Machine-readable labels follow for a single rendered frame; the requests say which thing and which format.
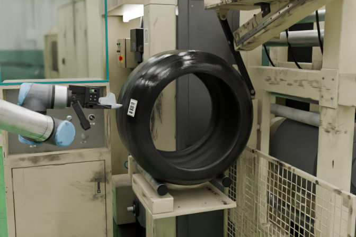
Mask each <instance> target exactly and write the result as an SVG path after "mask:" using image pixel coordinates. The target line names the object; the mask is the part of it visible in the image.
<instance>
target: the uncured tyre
mask: <svg viewBox="0 0 356 237"><path fill-rule="evenodd" d="M191 73H192V74H194V75H196V76H197V77H198V78H199V79H200V80H201V81H202V82H203V83H204V85H205V86H206V88H207V90H208V92H209V95H210V98H211V107H212V109H211V118H210V121H209V124H208V127H207V128H206V130H205V132H204V134H203V135H202V136H201V137H200V138H199V139H198V140H197V141H196V142H195V143H194V144H192V145H190V146H189V147H187V148H185V149H182V150H177V151H162V150H158V149H156V147H155V145H154V143H153V140H152V136H151V133H150V116H151V113H152V109H153V106H154V103H155V101H156V99H157V97H158V96H159V94H160V93H161V92H162V90H163V89H164V88H165V87H166V86H167V85H168V84H169V83H171V82H172V81H174V80H175V79H177V78H179V77H181V76H184V75H187V74H191ZM131 99H133V100H136V101H137V105H136V110H135V114H134V116H131V115H128V114H127V113H128V109H129V104H130V100H131ZM117 104H121V105H122V107H121V108H117V109H116V123H117V129H118V133H119V136H120V139H121V141H122V143H123V145H124V147H125V148H126V150H127V151H128V152H129V154H130V155H131V156H132V157H133V158H134V159H135V161H136V162H137V163H138V164H139V165H140V166H141V167H142V168H143V170H144V171H146V172H149V173H150V174H151V175H153V176H154V177H155V178H156V179H158V180H161V181H163V182H166V183H169V184H175V185H185V186H188V185H197V184H201V183H205V182H208V181H210V180H212V179H215V178H216V177H218V176H220V175H221V174H223V173H224V172H225V171H227V170H228V169H229V168H230V167H231V166H232V165H233V164H234V163H235V162H236V161H237V159H238V158H239V157H240V156H241V154H242V152H243V151H244V149H245V147H246V145H247V143H248V140H249V138H250V135H251V131H252V126H253V103H252V98H251V95H250V91H249V89H248V86H247V84H246V82H245V81H244V79H243V77H242V76H241V75H240V74H239V72H238V71H237V70H236V69H235V68H234V67H233V66H232V65H231V64H229V63H228V62H227V61H226V60H224V59H223V58H221V57H219V56H217V55H215V54H213V53H210V52H206V51H201V50H169V51H164V52H160V53H158V54H155V55H153V56H151V57H149V58H148V59H146V60H144V61H143V62H142V63H140V64H139V65H138V66H137V67H136V68H135V69H134V70H133V71H132V72H131V74H130V75H129V76H128V78H127V79H126V81H125V82H124V84H123V86H122V88H121V91H120V94H119V97H118V101H117Z"/></svg>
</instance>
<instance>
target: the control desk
mask: <svg viewBox="0 0 356 237"><path fill-rule="evenodd" d="M69 84H70V85H77V86H84V85H85V86H97V87H98V88H100V97H106V96H107V94H108V93H109V92H110V83H108V82H102V83H65V84H47V85H61V86H67V89H68V86H69ZM20 87H21V85H0V99H2V100H4V101H7V102H10V103H12V104H15V105H17V102H18V98H19V92H20ZM72 103H73V102H71V105H70V107H66V108H65V110H57V109H47V113H46V114H47V115H48V116H51V117H54V118H56V119H59V120H62V121H69V122H71V123H72V124H73V125H74V128H75V137H74V139H73V141H72V143H71V144H70V145H69V146H67V147H58V146H55V145H51V144H46V143H43V144H41V145H29V144H24V143H21V142H20V141H19V135H18V134H15V133H12V132H8V131H4V130H1V132H2V148H3V164H4V180H5V196H6V212H7V229H8V237H113V213H112V169H111V123H110V109H99V108H98V109H90V108H82V107H81V105H80V103H79V101H78V103H79V105H80V107H81V109H82V111H83V113H84V115H85V117H86V119H87V120H88V121H89V122H90V125H91V126H90V127H91V128H90V129H88V130H86V131H85V130H84V129H83V128H82V127H81V124H80V123H81V122H80V120H79V118H78V116H77V114H76V112H75V111H74V109H73V107H72Z"/></svg>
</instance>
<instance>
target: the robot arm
mask: <svg viewBox="0 0 356 237"><path fill-rule="evenodd" d="M73 96H75V97H73ZM78 101H79V103H80V105H81V107H82V108H90V109H98V108H99V109H117V108H121V107H122V105H121V104H116V100H115V95H114V94H113V93H108V94H107V96H106V97H100V88H98V87H97V86H85V85H84V86H77V85H70V84H69V86H68V89H67V86H61V85H47V84H35V83H23V84H22V85H21V87H20V92H19V98H18V102H17V105H15V104H12V103H10V102H7V101H4V100H2V99H0V129H1V130H4V131H8V132H12V133H15V134H18V135H19V141H20V142H21V143H24V144H29V145H41V144H43V143H46V144H51V145H55V146H58V147H67V146H69V145H70V144H71V143H72V141H73V139H74V137H75V128H74V125H73V124H72V123H71V122H69V121H62V120H59V119H57V118H54V117H51V116H48V115H47V114H46V113H47V109H57V110H65V108H66V107H70V105H71V102H73V103H72V107H73V109H74V111H75V112H76V114H77V116H78V118H79V120H80V122H81V123H80V124H81V127H82V128H83V129H84V130H85V131H86V130H88V129H90V128H91V127H90V126H91V125H90V122H89V121H88V120H87V119H86V117H85V115H84V113H83V111H82V109H81V107H80V105H79V103H78Z"/></svg>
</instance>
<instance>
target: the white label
mask: <svg viewBox="0 0 356 237"><path fill-rule="evenodd" d="M136 105H137V101H136V100H133V99H131V100H130V104H129V109H128V113H127V114H128V115H131V116H134V114H135V110H136Z"/></svg>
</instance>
